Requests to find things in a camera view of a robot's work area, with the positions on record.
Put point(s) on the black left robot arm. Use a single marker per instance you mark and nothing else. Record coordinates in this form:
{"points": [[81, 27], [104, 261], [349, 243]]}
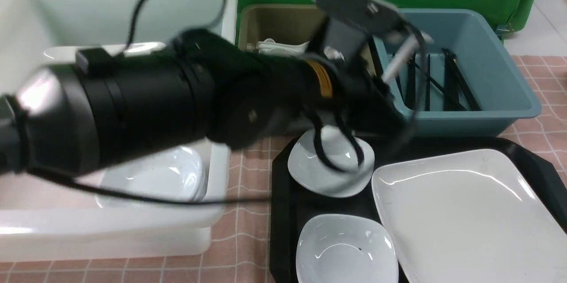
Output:
{"points": [[70, 120]]}

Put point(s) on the top white square plate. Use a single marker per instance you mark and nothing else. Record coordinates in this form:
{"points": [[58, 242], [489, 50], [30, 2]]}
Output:
{"points": [[67, 53]]}

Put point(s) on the white bowl tray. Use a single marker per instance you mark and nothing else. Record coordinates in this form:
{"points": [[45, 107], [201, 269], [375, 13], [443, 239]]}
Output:
{"points": [[307, 170], [338, 248]]}

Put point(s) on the pink checkered tablecloth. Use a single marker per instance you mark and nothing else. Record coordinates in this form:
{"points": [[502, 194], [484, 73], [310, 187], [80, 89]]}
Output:
{"points": [[239, 249]]}

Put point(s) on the blue chopstick bin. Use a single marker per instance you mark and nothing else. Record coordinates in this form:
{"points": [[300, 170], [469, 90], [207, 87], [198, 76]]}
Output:
{"points": [[503, 94]]}

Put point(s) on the black serving tray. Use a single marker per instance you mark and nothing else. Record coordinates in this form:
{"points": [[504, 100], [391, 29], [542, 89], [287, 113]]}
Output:
{"points": [[292, 205]]}

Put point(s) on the white bowl in bin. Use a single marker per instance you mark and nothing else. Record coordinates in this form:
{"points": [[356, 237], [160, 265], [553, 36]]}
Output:
{"points": [[175, 174]]}

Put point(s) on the olive brown spoon bin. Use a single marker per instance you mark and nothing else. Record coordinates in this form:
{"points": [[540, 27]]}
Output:
{"points": [[285, 23]]}

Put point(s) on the black chopstick diagonal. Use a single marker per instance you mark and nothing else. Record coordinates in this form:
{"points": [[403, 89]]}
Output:
{"points": [[455, 103]]}

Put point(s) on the large white rice plate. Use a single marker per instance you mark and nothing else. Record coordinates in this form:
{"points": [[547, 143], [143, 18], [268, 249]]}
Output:
{"points": [[468, 217]]}

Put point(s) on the white spoon top horizontal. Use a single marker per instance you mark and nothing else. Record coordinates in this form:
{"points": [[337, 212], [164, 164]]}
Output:
{"points": [[270, 47]]}

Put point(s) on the large translucent white bin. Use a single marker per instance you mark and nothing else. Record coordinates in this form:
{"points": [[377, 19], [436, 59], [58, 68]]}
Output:
{"points": [[45, 217]]}

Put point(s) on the black chopstick bundle right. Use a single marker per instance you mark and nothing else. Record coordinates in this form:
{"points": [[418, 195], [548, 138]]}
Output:
{"points": [[450, 61]]}

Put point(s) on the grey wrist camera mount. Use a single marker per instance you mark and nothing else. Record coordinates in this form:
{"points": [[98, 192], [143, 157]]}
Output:
{"points": [[349, 24]]}

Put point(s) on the black chopstick middle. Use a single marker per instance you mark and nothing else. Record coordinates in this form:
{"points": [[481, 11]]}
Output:
{"points": [[427, 106]]}

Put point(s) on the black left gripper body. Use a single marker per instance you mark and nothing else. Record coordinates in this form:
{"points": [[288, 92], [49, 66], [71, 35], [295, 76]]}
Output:
{"points": [[348, 95]]}

